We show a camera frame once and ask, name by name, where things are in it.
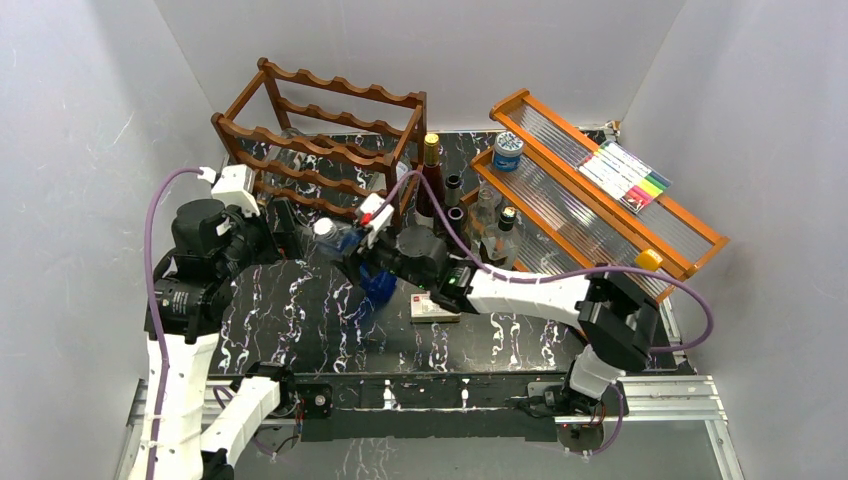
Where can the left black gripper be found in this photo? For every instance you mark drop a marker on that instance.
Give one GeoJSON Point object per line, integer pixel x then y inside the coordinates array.
{"type": "Point", "coordinates": [289, 237]}

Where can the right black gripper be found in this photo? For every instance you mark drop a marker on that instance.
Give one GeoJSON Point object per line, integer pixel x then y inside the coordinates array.
{"type": "Point", "coordinates": [352, 266]}

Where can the blue patterned bottle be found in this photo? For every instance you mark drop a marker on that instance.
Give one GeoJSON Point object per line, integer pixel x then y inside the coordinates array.
{"type": "Point", "coordinates": [337, 242]}

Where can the dark red wine bottle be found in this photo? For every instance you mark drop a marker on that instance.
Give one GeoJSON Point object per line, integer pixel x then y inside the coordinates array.
{"type": "Point", "coordinates": [430, 192]}

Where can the dark bottle cream label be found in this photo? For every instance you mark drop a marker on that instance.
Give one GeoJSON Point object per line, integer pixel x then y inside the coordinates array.
{"type": "Point", "coordinates": [457, 240]}

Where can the green wine bottle brown label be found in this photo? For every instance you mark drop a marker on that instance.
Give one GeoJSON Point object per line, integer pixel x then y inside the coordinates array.
{"type": "Point", "coordinates": [452, 191]}

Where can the clear glass bottle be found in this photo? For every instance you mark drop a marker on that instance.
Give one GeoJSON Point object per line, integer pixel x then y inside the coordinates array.
{"type": "Point", "coordinates": [482, 213]}

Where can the clear bottle gold label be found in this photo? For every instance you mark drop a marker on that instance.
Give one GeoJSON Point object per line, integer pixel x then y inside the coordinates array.
{"type": "Point", "coordinates": [500, 241]}

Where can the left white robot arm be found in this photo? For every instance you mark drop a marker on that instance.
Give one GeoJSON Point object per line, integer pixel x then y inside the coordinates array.
{"type": "Point", "coordinates": [192, 288]}

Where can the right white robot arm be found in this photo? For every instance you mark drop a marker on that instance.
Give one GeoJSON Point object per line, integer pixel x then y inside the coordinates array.
{"type": "Point", "coordinates": [616, 316]}

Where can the brown wooden wine rack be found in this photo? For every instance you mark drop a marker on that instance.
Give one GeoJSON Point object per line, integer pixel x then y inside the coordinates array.
{"type": "Point", "coordinates": [383, 162]}

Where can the white rectangular box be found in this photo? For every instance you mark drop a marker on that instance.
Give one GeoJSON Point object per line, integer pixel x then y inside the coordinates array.
{"type": "Point", "coordinates": [424, 310]}

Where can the blue lidded jar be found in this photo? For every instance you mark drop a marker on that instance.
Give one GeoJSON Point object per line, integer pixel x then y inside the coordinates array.
{"type": "Point", "coordinates": [508, 150]}

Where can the orange tiered display shelf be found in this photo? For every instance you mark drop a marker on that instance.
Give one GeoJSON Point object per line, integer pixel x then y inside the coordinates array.
{"type": "Point", "coordinates": [581, 225]}

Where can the pack of coloured markers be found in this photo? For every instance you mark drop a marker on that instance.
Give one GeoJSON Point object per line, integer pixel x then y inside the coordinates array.
{"type": "Point", "coordinates": [623, 176]}

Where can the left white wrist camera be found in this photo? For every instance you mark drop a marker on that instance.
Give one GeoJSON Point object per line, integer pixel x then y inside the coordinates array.
{"type": "Point", "coordinates": [233, 185]}

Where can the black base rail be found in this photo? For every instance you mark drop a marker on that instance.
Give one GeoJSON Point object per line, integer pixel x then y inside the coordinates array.
{"type": "Point", "coordinates": [528, 405]}

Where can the aluminium frame rail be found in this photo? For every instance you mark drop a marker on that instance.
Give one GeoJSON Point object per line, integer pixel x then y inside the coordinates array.
{"type": "Point", "coordinates": [688, 398]}

